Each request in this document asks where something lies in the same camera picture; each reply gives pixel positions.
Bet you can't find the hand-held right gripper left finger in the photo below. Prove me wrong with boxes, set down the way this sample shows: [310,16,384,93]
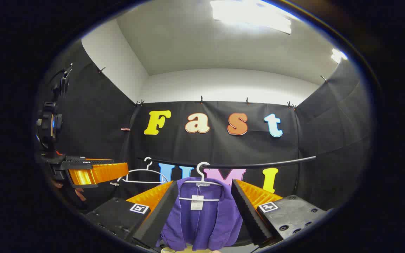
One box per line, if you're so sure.
[85,180,179,249]

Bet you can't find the small ceiling light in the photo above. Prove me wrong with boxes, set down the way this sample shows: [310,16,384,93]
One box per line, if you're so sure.
[331,48,348,64]

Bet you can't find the black clothes rack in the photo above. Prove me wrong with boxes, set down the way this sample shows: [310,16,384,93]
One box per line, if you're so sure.
[137,156,317,170]

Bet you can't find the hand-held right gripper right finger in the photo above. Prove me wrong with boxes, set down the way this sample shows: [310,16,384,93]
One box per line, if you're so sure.
[231,179,329,246]

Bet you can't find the purple ribbed jacket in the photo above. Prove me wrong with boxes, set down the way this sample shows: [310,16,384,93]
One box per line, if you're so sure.
[160,177,243,252]

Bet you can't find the large ceiling light panel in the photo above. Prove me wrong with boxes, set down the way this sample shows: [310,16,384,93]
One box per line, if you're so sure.
[210,0,293,35]

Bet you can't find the white hanger with middle bar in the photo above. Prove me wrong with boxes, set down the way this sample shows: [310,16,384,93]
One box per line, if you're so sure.
[179,162,224,202]

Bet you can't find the plain white wire hanger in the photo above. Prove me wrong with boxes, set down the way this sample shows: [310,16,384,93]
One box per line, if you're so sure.
[117,157,169,184]

